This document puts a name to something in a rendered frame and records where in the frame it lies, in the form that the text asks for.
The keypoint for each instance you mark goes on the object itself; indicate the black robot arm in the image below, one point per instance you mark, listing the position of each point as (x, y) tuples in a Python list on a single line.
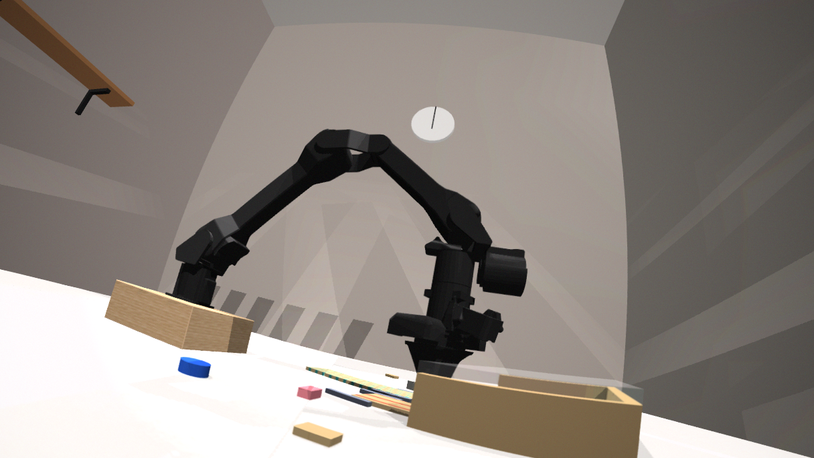
[(222, 241)]

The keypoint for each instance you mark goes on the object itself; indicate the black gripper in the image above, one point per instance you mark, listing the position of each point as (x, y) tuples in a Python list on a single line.
[(432, 342)]

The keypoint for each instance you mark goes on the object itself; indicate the orange strip with blue dots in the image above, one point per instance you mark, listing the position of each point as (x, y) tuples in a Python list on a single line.
[(360, 383)]

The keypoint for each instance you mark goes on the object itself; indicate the small pink block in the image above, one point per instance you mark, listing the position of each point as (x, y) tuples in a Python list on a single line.
[(309, 392)]

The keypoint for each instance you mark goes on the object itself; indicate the blue short cylinder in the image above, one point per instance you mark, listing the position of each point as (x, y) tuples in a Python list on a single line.
[(194, 367)]

